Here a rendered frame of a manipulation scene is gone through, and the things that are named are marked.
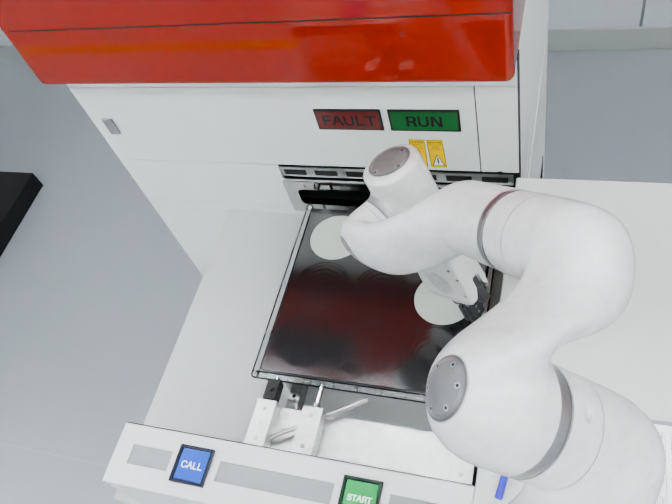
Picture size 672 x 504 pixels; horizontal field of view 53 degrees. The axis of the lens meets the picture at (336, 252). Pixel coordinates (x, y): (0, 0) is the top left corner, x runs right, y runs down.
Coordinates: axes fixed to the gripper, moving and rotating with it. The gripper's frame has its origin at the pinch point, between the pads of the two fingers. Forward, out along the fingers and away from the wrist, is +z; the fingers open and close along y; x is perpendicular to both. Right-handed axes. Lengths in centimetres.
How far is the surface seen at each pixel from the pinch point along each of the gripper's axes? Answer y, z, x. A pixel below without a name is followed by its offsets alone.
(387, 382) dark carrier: -4.9, 0.5, -17.5
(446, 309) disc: -4.5, 0.5, -1.5
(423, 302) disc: -8.4, -0.8, -2.5
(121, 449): -27, -14, -51
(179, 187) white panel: -67, -21, -7
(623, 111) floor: -63, 75, 138
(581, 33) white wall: -87, 57, 160
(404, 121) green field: -14.6, -24.3, 15.9
